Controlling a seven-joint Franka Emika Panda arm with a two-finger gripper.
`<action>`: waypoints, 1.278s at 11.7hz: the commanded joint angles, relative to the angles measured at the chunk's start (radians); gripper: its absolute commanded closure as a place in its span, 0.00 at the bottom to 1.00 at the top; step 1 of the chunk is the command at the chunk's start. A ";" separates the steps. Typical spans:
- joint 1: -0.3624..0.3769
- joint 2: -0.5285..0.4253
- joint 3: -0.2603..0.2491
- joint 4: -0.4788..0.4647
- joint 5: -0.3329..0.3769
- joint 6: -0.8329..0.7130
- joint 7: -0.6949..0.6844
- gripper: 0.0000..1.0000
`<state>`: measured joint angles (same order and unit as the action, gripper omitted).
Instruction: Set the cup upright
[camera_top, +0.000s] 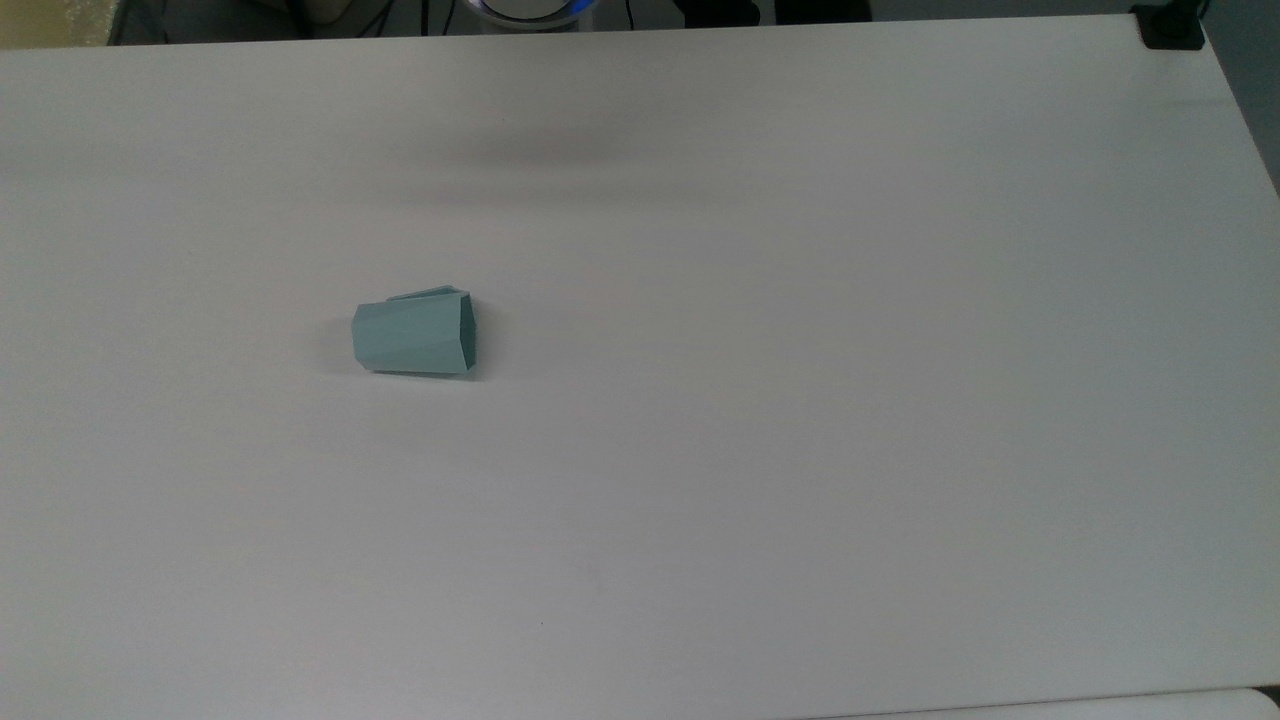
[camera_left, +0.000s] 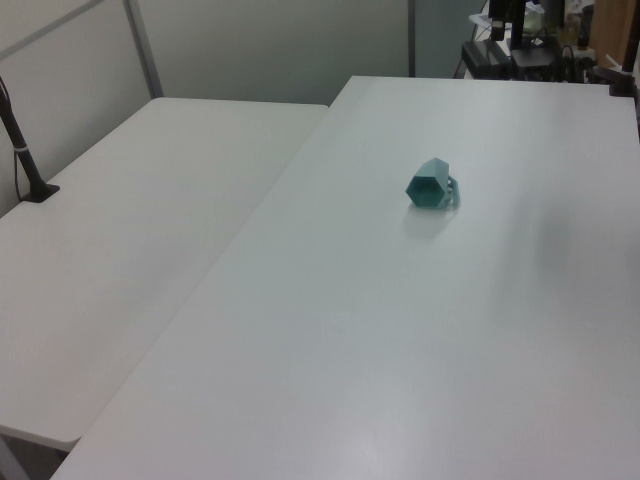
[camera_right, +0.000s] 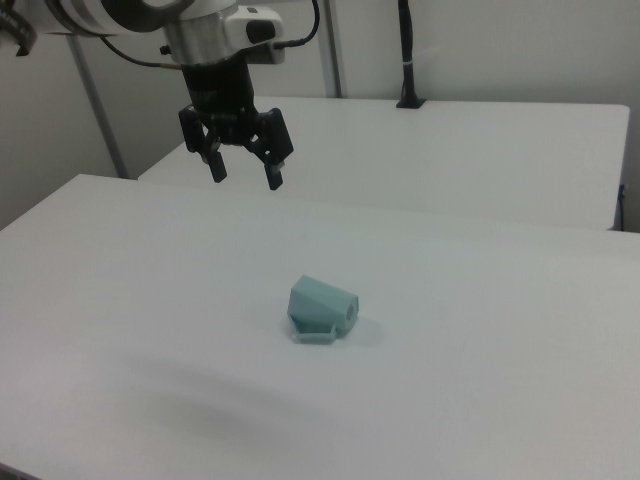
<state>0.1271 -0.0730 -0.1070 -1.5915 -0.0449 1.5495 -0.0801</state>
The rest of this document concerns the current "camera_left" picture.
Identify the black camera pole with base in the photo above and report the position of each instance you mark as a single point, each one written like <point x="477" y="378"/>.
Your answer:
<point x="26" y="162"/>

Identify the black flat equipment box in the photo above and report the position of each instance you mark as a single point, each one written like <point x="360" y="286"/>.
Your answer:
<point x="482" y="56"/>

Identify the brown wooden board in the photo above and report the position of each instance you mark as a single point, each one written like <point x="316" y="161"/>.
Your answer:
<point x="610" y="25"/>

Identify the black monitor stand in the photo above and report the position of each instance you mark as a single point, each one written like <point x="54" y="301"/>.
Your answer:
<point x="532" y="52"/>

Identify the grey metal partition post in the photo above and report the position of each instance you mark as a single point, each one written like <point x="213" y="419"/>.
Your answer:
<point x="412" y="40"/>
<point x="146" y="55"/>

